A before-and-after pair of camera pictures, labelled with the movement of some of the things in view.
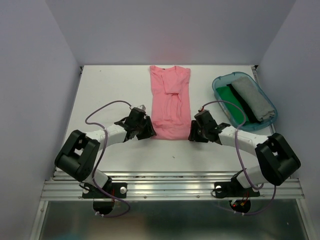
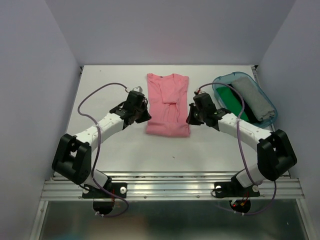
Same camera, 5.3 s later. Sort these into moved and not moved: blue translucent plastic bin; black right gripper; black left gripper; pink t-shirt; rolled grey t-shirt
Moved: black right gripper; black left gripper; pink t-shirt
Not moved: blue translucent plastic bin; rolled grey t-shirt
